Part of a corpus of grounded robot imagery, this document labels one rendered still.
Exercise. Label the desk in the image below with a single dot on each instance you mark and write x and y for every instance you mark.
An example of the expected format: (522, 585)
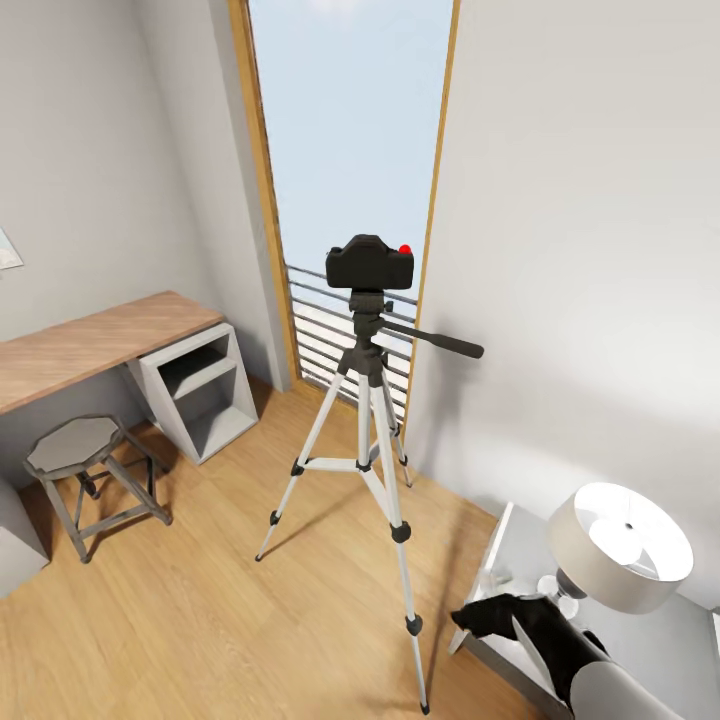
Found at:
(179, 358)

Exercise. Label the taboret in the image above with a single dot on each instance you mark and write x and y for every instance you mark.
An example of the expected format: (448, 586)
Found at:
(78, 444)

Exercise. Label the nightstand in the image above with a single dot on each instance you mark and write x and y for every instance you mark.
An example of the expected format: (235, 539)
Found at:
(672, 652)

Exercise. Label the fixed window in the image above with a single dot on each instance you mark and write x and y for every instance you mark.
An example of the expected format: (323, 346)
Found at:
(346, 104)

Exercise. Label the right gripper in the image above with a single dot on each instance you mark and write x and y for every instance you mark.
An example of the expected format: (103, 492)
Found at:
(481, 617)

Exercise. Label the camera tripod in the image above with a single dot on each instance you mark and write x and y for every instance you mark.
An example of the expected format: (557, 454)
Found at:
(375, 397)

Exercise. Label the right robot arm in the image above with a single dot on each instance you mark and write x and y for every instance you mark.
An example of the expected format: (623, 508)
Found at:
(575, 664)

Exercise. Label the digital camera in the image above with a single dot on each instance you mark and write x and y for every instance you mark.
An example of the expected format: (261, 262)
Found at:
(367, 262)

